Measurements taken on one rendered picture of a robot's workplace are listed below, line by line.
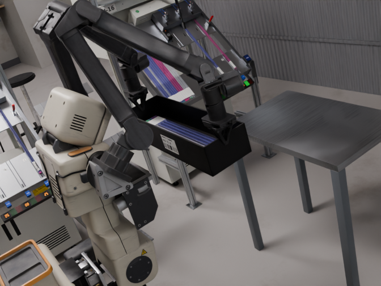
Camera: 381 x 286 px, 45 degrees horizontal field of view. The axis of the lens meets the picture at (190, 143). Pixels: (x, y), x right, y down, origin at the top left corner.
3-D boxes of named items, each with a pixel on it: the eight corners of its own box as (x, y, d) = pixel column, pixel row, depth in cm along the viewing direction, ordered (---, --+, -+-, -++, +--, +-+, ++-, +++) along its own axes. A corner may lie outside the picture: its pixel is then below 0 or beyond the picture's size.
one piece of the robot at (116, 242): (108, 333, 151) (61, 167, 128) (68, 278, 181) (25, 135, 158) (174, 295, 163) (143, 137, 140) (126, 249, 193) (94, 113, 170)
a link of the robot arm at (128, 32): (73, 22, 135) (71, 13, 124) (81, 5, 135) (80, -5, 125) (203, 84, 144) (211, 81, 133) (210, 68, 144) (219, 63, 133)
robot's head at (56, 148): (58, 172, 141) (49, 142, 137) (45, 161, 151) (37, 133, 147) (80, 164, 144) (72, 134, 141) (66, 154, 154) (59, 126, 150)
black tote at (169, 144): (132, 135, 192) (122, 112, 187) (165, 117, 199) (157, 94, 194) (212, 177, 147) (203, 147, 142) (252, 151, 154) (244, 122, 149)
